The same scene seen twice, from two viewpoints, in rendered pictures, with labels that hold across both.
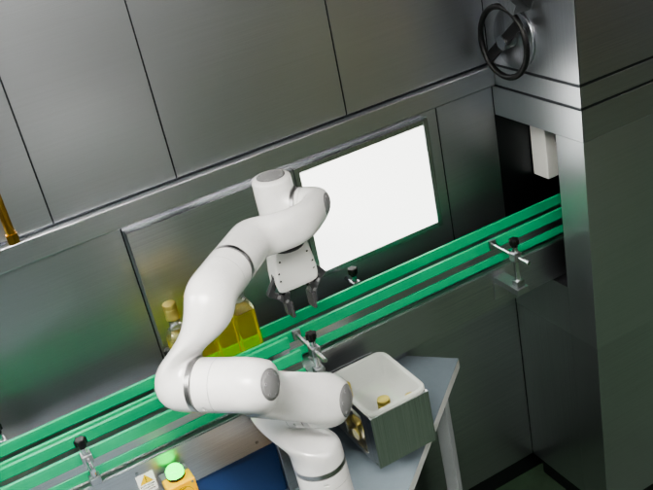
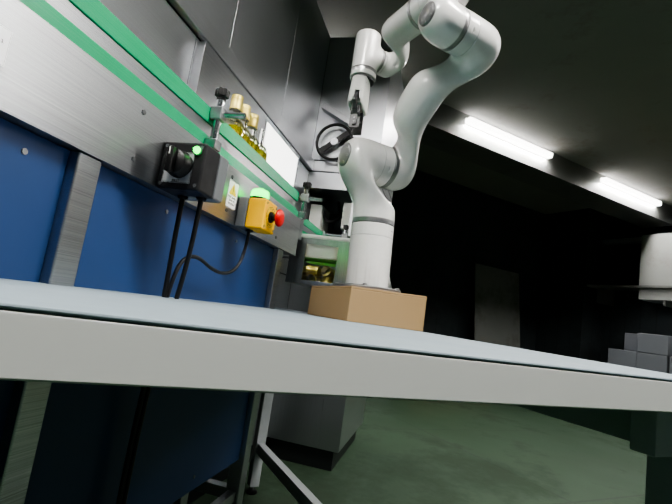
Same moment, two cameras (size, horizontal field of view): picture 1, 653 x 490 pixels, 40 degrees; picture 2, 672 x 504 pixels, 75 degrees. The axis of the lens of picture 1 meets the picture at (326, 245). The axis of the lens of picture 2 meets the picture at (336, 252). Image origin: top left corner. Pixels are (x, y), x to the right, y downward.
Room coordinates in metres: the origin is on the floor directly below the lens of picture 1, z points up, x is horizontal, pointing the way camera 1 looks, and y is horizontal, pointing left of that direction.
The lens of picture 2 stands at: (0.95, 1.15, 0.77)
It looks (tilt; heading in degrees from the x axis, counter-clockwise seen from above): 8 degrees up; 307
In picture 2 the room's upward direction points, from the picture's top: 8 degrees clockwise
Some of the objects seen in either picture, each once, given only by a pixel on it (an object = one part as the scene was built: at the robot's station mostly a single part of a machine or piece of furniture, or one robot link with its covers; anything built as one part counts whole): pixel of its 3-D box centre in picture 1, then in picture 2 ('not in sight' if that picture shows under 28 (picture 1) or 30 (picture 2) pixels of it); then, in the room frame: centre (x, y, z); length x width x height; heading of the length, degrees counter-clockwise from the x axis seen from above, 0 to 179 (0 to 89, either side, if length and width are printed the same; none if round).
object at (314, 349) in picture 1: (310, 349); (298, 200); (1.93, 0.10, 1.12); 0.17 x 0.03 x 0.12; 23
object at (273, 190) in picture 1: (278, 203); (367, 54); (1.75, 0.08, 1.61); 0.09 x 0.08 x 0.13; 67
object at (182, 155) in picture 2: not in sight; (174, 161); (1.57, 0.78, 0.96); 0.04 x 0.03 x 0.04; 23
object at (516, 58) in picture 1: (507, 40); (335, 143); (2.39, -0.60, 1.66); 0.21 x 0.05 x 0.21; 23
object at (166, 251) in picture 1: (297, 227); (254, 154); (2.23, 0.07, 1.32); 0.90 x 0.03 x 0.34; 113
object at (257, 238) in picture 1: (274, 229); (396, 43); (1.63, 0.10, 1.61); 0.30 x 0.16 x 0.09; 157
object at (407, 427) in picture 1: (375, 403); (318, 264); (1.91, -0.04, 0.92); 0.27 x 0.17 x 0.15; 23
